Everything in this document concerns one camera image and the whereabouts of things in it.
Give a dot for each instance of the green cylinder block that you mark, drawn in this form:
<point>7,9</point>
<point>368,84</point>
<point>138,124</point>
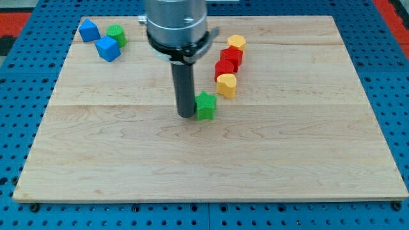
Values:
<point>117,32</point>

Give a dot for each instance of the green star block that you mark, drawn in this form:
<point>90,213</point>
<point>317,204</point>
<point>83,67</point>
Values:
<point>206,104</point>

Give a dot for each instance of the wooden board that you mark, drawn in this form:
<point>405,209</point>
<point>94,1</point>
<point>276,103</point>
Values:
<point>300,128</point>

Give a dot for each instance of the yellow heart block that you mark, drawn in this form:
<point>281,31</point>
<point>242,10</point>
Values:
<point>226,85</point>

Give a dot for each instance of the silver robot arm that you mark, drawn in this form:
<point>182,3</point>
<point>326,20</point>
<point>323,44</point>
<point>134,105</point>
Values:
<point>175,24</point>

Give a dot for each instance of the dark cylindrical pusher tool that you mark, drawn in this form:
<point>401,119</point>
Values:
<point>183,79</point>

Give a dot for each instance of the blue cube block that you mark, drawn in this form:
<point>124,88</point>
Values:
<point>108,48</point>

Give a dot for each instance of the red star block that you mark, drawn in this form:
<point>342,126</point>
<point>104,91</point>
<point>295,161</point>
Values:
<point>233,55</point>

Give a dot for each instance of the yellow hexagon block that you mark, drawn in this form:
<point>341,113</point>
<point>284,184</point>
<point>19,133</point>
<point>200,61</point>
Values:
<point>238,41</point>

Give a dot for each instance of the blue pentagon block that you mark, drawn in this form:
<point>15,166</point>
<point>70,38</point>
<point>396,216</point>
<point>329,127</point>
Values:
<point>89,31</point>

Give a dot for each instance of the red cylinder block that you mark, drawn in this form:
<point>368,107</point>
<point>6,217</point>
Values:
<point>222,67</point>

